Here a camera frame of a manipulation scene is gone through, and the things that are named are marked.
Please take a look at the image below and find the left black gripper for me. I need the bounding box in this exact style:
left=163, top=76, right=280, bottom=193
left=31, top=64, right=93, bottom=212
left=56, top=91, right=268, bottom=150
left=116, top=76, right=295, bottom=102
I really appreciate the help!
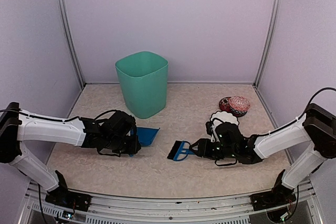
left=106, top=134, right=140, bottom=154

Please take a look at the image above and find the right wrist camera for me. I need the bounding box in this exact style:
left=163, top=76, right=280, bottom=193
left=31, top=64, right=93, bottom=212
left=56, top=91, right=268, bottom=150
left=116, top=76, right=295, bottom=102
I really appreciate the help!
left=205, top=121, right=218, bottom=142

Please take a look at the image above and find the front aluminium rail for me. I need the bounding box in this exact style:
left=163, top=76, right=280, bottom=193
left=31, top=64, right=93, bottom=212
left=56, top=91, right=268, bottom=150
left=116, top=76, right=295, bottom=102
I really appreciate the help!
left=18, top=183, right=323, bottom=223

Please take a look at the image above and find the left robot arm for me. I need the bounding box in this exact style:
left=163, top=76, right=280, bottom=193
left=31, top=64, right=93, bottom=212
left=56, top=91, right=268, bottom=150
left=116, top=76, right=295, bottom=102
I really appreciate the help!
left=1, top=102, right=141, bottom=209

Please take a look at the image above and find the red patterned bowl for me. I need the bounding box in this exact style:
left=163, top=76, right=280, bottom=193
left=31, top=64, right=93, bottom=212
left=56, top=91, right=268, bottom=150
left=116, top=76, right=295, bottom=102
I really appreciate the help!
left=218, top=95, right=250, bottom=118

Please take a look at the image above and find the teal plastic waste bin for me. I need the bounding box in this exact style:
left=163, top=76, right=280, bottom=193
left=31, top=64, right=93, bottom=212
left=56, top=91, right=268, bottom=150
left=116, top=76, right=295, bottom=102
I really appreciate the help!
left=115, top=51, right=169, bottom=119

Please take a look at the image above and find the white fluted bowl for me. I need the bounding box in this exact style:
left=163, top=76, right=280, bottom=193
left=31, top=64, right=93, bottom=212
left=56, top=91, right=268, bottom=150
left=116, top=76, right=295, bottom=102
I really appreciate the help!
left=210, top=111, right=239, bottom=126

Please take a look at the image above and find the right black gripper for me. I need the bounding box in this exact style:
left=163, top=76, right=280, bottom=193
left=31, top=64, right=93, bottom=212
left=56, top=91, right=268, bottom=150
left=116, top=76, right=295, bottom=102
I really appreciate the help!
left=189, top=138, right=237, bottom=159

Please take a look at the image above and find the blue dustpan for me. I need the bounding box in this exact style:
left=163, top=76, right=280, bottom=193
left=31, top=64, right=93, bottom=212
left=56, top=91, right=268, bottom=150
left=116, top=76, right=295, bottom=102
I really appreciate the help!
left=127, top=127, right=160, bottom=156

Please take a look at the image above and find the blue hand brush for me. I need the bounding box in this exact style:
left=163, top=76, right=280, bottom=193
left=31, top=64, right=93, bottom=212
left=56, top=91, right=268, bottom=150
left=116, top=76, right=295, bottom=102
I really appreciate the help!
left=167, top=141, right=194, bottom=162

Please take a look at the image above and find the right aluminium frame post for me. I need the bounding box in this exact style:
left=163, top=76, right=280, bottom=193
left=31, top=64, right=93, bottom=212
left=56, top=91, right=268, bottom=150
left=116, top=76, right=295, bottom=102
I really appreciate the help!
left=254, top=0, right=281, bottom=89

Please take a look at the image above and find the left aluminium frame post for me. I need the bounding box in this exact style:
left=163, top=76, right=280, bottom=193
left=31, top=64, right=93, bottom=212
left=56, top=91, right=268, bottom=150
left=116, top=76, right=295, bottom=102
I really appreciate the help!
left=57, top=0, right=86, bottom=90

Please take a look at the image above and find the aluminium frame post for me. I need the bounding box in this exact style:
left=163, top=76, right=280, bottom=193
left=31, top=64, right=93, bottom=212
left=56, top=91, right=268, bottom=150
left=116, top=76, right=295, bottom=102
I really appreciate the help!
left=254, top=0, right=281, bottom=89
left=57, top=0, right=86, bottom=90

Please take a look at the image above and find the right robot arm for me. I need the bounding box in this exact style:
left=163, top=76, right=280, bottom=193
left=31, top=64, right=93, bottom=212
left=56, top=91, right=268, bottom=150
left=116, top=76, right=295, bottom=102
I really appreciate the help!
left=189, top=101, right=335, bottom=205

